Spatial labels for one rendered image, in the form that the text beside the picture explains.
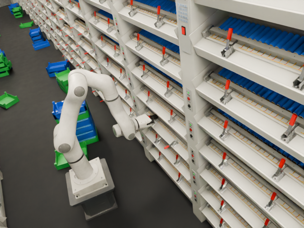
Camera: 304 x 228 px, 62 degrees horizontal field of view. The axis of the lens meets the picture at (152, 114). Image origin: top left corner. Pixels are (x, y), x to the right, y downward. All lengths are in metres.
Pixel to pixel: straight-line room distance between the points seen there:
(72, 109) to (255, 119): 1.01
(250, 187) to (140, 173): 1.23
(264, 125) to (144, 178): 1.47
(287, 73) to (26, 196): 2.24
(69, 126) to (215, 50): 0.98
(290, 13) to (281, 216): 0.77
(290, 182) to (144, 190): 1.35
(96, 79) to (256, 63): 0.92
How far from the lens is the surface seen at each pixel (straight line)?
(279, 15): 0.74
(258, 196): 1.21
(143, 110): 1.94
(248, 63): 0.87
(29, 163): 2.82
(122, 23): 1.63
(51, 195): 2.42
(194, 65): 1.06
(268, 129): 0.92
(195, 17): 1.00
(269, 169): 1.05
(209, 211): 1.82
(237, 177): 1.26
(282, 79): 0.80
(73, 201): 1.92
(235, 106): 1.00
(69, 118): 1.57
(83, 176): 1.86
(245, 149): 1.10
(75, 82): 1.42
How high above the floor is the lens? 1.74
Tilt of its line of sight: 38 degrees down
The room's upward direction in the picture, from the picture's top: 11 degrees counter-clockwise
